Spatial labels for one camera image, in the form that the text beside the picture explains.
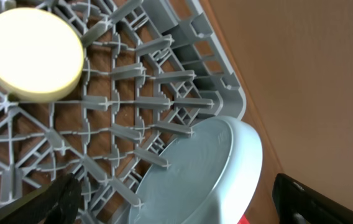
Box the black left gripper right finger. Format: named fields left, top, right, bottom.
left=272, top=173, right=353, bottom=224

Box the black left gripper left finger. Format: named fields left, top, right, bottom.
left=0, top=174, right=81, bottom=224

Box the mint green bowl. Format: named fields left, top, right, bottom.
left=128, top=116, right=263, bottom=224

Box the yellow cup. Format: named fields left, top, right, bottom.
left=0, top=7, right=84, bottom=103

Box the grey dishwasher rack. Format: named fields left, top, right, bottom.
left=0, top=1, right=247, bottom=223

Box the red plastic tray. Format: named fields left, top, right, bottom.
left=238, top=215, right=250, bottom=224

